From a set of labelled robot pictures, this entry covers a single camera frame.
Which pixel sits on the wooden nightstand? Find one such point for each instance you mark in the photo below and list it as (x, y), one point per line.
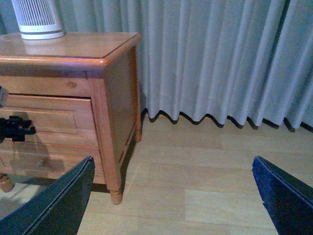
(101, 67)

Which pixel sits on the white cylindrical air purifier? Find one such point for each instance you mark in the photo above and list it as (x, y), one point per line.
(38, 19)

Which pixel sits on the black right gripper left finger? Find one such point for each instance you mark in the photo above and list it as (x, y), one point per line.
(58, 209)

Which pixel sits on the wooden drawer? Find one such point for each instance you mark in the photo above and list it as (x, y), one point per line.
(57, 120)
(44, 160)

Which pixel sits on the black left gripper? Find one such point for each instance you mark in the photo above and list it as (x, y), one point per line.
(15, 128)

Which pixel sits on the grey curtain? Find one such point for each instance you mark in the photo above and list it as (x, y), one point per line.
(243, 59)

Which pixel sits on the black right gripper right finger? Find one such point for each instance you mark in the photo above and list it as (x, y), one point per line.
(288, 201)

